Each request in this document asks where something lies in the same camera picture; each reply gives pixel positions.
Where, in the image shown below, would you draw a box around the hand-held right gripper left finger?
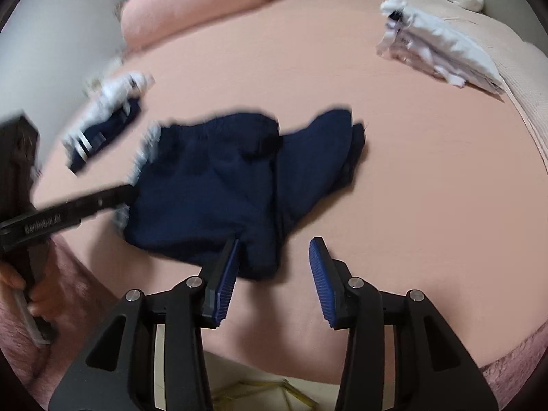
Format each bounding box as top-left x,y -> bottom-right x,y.
48,236 -> 241,411

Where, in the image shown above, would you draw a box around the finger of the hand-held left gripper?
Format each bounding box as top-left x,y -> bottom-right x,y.
79,183 -> 136,222

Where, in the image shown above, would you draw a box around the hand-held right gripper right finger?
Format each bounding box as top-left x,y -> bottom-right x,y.
309,236 -> 499,411

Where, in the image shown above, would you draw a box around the navy blue shorts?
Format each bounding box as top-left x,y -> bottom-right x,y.
113,109 -> 366,282

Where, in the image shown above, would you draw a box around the stack of folded white clothes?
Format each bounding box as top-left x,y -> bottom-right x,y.
376,0 -> 507,96

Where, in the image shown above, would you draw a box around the person's left hand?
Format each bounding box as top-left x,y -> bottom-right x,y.
0,244 -> 60,322

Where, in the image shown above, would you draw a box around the navy white striped garment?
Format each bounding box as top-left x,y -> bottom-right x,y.
63,71 -> 155,175

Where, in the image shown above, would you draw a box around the pink fluffy blanket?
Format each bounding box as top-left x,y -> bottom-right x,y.
0,240 -> 548,403

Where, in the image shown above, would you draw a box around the bed with pink sheet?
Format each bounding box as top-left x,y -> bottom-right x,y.
30,0 -> 548,390

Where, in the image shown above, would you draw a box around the long pink pillow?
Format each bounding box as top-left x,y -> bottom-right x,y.
121,0 -> 260,49

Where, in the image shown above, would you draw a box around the white waffle blanket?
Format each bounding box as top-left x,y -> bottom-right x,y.
391,0 -> 548,161

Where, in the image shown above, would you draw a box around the gold wire frame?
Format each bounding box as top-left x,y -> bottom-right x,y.
210,377 -> 321,411

